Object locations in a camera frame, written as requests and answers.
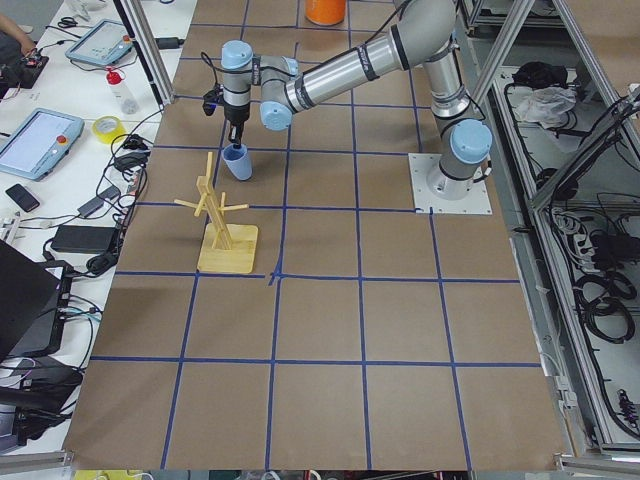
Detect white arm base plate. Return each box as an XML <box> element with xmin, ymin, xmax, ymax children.
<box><xmin>408</xmin><ymin>153</ymin><xmax>492</xmax><ymax>215</ymax></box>

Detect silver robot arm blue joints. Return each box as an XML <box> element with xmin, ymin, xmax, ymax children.
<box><xmin>219</xmin><ymin>1</ymin><xmax>492</xmax><ymax>181</ymax></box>

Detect wooden cup rack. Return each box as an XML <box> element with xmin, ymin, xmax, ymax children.
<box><xmin>174</xmin><ymin>152</ymin><xmax>259</xmax><ymax>274</ymax></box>

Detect light blue plastic cup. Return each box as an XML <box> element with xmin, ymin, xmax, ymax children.
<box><xmin>222</xmin><ymin>144</ymin><xmax>253</xmax><ymax>181</ymax></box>

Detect white bottle red cap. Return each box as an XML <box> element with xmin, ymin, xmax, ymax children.
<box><xmin>106</xmin><ymin>67</ymin><xmax>139</xmax><ymax>115</ymax></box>

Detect teach pendant blue grey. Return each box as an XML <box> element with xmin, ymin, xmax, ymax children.
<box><xmin>65</xmin><ymin>19</ymin><xmax>133</xmax><ymax>67</ymax></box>

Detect aluminium frame post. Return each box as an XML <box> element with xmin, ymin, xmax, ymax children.
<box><xmin>113</xmin><ymin>0</ymin><xmax>175</xmax><ymax>107</ymax></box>

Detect black laptop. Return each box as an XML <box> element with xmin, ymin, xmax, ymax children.
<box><xmin>1</xmin><ymin>242</ymin><xmax>72</xmax><ymax>360</ymax></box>

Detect black smartphone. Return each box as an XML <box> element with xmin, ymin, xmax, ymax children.
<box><xmin>5</xmin><ymin>184</ymin><xmax>40</xmax><ymax>212</ymax></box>

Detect large black power brick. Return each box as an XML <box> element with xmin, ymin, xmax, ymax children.
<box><xmin>51</xmin><ymin>225</ymin><xmax>117</xmax><ymax>254</ymax></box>

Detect black power adapter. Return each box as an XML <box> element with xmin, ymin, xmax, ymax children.
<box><xmin>78</xmin><ymin>196</ymin><xmax>105</xmax><ymax>218</ymax></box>

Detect orange can silver lid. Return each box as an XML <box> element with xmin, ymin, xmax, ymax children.
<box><xmin>305</xmin><ymin>0</ymin><xmax>347</xmax><ymax>26</ymax></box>

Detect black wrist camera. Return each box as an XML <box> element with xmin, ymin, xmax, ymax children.
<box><xmin>202</xmin><ymin>86</ymin><xmax>224</xmax><ymax>117</ymax></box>

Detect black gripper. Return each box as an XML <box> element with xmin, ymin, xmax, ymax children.
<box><xmin>224</xmin><ymin>103</ymin><xmax>250</xmax><ymax>148</ymax></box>

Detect yellow tape roll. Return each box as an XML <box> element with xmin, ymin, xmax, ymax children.
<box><xmin>92</xmin><ymin>116</ymin><xmax>126</xmax><ymax>144</ymax></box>

